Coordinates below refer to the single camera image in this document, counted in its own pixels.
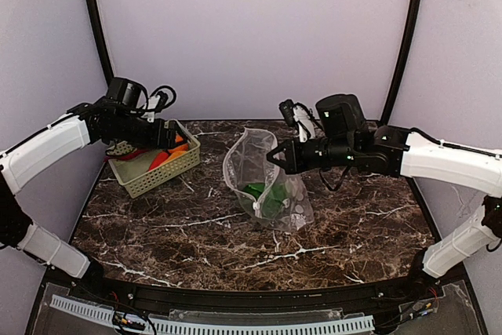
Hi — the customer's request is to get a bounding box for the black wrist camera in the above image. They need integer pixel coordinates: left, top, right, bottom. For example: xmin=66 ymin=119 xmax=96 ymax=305
xmin=142 ymin=85 xmax=177 ymax=123
xmin=278 ymin=99 xmax=322 ymax=143

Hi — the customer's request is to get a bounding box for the right black frame post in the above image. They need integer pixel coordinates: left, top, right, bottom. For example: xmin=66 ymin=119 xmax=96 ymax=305
xmin=380 ymin=0 xmax=421 ymax=124

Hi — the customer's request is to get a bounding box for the left black frame post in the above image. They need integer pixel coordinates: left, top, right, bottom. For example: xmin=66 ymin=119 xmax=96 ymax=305
xmin=85 ymin=0 xmax=114 ymax=86

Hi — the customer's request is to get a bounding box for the red pepper toy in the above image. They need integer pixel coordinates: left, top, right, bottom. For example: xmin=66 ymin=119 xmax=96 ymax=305
xmin=148 ymin=151 xmax=170 ymax=171

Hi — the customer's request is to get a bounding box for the dark red chili toy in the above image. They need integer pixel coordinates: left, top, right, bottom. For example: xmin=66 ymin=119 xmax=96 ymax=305
xmin=108 ymin=149 xmax=148 ymax=161

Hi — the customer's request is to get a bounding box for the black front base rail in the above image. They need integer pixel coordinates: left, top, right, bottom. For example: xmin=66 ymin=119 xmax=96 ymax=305
xmin=26 ymin=265 xmax=486 ymax=334

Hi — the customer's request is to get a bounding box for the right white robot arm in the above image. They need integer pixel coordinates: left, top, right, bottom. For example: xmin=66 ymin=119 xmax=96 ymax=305
xmin=267 ymin=94 xmax=501 ymax=280

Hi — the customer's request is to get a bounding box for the beige perforated plastic basket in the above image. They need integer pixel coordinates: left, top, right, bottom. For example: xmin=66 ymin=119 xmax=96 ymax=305
xmin=108 ymin=120 xmax=200 ymax=198

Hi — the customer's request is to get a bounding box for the white slotted cable duct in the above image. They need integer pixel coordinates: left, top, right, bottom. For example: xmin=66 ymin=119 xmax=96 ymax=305
xmin=49 ymin=294 xmax=375 ymax=334

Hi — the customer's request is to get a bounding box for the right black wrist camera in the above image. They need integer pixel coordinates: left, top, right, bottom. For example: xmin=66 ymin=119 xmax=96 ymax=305
xmin=278 ymin=99 xmax=322 ymax=143

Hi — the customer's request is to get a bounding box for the black frame post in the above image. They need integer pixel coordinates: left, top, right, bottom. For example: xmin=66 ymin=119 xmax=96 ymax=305
xmin=85 ymin=0 xmax=114 ymax=86
xmin=380 ymin=0 xmax=421 ymax=124

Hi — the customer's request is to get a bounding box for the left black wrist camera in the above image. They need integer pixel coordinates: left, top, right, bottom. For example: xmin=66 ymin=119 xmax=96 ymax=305
xmin=142 ymin=85 xmax=177 ymax=123

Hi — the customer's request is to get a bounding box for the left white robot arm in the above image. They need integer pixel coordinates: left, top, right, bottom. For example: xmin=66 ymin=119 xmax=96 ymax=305
xmin=1 ymin=77 xmax=177 ymax=280

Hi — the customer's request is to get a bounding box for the clear zip top bag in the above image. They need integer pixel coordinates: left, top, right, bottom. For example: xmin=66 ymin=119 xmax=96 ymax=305
xmin=223 ymin=128 xmax=315 ymax=233

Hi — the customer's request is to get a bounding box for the white bok choy toy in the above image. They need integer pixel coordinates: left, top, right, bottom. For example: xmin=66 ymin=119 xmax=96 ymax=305
xmin=242 ymin=182 xmax=289 ymax=220

